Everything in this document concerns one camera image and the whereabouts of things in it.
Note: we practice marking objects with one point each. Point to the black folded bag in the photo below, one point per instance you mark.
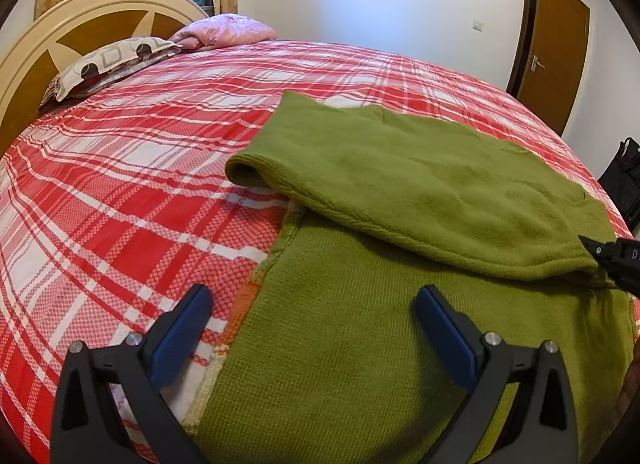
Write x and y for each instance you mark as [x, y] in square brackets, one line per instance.
[622, 184]

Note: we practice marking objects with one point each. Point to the white wall switch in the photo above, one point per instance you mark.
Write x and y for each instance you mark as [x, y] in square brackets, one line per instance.
[478, 25]

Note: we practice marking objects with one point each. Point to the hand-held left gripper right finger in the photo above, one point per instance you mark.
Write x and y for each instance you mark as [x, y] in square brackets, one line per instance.
[445, 334]

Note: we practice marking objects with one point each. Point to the cream wooden headboard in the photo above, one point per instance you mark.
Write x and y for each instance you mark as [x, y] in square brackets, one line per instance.
[30, 54]

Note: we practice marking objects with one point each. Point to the pink folded quilt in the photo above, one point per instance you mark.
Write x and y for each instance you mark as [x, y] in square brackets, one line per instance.
[225, 29]

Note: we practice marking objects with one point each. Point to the grey patterned pillow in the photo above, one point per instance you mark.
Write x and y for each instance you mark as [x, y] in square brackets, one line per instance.
[100, 64]

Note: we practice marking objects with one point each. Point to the red plaid bed sheet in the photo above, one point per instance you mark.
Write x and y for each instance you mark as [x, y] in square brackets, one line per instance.
[125, 169]

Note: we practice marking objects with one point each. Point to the green knitted sweater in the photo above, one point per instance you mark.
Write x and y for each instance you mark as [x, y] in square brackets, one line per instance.
[375, 369]

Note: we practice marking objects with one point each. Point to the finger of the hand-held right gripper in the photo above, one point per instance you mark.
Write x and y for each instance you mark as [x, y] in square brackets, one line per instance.
[597, 250]

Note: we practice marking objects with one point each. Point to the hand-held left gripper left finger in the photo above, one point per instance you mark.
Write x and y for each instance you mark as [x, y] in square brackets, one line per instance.
[180, 334]

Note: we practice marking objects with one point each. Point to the brown wooden door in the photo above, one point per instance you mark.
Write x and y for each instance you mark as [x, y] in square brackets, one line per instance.
[555, 44]

